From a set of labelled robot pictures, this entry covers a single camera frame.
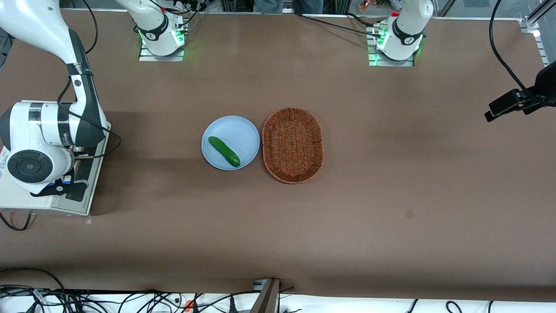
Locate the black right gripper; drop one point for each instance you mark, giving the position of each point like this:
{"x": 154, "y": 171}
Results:
{"x": 81, "y": 181}

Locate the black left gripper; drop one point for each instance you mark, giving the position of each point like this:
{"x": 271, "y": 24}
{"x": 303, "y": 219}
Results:
{"x": 545, "y": 84}

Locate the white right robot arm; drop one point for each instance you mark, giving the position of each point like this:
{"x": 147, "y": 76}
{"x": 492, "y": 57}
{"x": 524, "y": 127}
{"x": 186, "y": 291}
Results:
{"x": 43, "y": 130}

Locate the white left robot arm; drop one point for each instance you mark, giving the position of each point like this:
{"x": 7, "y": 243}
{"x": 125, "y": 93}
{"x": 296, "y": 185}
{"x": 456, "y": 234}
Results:
{"x": 406, "y": 26}

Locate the white toaster oven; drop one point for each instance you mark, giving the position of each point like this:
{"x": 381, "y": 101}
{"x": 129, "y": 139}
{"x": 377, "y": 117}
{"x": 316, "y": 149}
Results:
{"x": 17, "y": 201}

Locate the green cucumber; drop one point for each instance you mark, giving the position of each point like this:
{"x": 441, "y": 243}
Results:
{"x": 223, "y": 151}

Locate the light blue round plate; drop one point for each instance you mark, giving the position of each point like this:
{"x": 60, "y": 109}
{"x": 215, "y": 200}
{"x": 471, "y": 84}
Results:
{"x": 236, "y": 134}

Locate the brown oval wicker basket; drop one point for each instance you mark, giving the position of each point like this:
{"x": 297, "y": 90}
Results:
{"x": 293, "y": 145}

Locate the person in blue jeans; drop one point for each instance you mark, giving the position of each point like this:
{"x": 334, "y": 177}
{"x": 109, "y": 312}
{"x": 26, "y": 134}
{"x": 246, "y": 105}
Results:
{"x": 308, "y": 5}

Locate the small clear plastic bracket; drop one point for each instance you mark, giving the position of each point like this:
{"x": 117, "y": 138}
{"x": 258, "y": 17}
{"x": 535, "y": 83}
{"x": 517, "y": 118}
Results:
{"x": 88, "y": 220}

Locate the aluminium frame rail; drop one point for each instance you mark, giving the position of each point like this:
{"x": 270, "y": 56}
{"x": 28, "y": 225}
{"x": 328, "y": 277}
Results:
{"x": 536, "y": 26}

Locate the grey metal stand post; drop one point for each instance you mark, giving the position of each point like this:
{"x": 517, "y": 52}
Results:
{"x": 267, "y": 298}

